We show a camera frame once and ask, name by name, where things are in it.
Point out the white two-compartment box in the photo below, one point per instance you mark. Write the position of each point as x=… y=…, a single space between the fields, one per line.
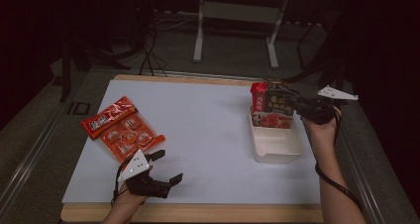
x=277 y=144

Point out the person's right hand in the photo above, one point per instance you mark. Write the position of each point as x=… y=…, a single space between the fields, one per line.
x=322 y=126

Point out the white table mat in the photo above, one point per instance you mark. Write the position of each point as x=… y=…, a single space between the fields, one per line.
x=208 y=125

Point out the white metal frame stand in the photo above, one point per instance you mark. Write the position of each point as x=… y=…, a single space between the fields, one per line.
x=237 y=12

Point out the orange snack packet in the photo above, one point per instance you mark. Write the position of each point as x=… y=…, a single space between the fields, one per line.
x=124 y=133

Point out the red and black food packet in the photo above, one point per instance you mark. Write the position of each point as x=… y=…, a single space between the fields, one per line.
x=270 y=110

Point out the black floor plate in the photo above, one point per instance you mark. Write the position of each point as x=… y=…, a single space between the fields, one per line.
x=78 y=108

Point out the person's left hand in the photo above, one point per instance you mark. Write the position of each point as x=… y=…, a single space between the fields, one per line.
x=133 y=197

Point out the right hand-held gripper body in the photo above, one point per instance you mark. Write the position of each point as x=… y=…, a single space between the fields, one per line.
x=317 y=111

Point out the black stand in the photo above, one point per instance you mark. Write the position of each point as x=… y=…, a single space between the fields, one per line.
x=82 y=58
x=330 y=62

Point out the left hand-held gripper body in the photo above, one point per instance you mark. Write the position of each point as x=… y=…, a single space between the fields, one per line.
x=136 y=166

